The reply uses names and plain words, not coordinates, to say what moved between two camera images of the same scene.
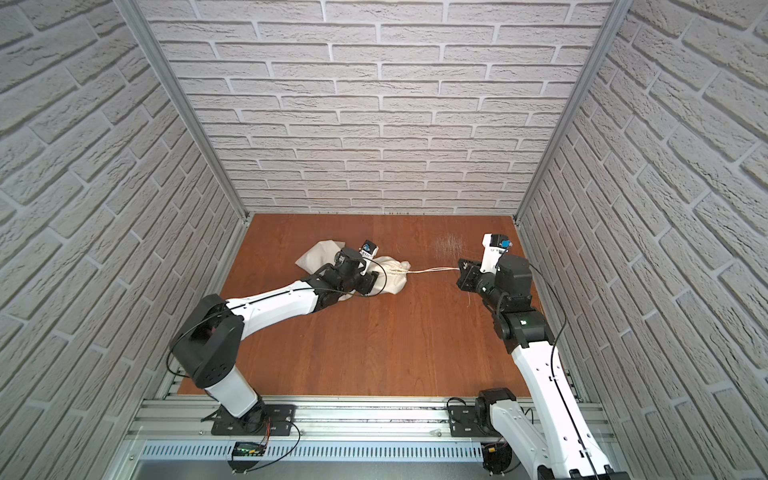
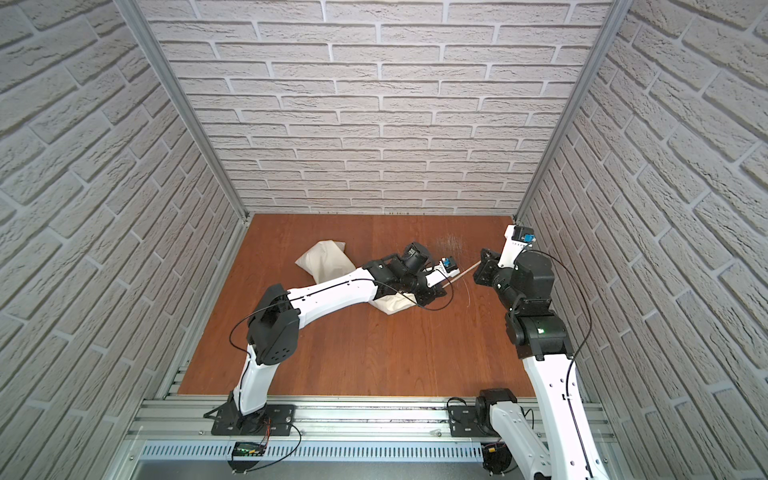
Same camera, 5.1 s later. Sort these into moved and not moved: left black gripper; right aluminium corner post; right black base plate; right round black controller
Moved: left black gripper
Not moved: right black base plate; right aluminium corner post; right round black controller
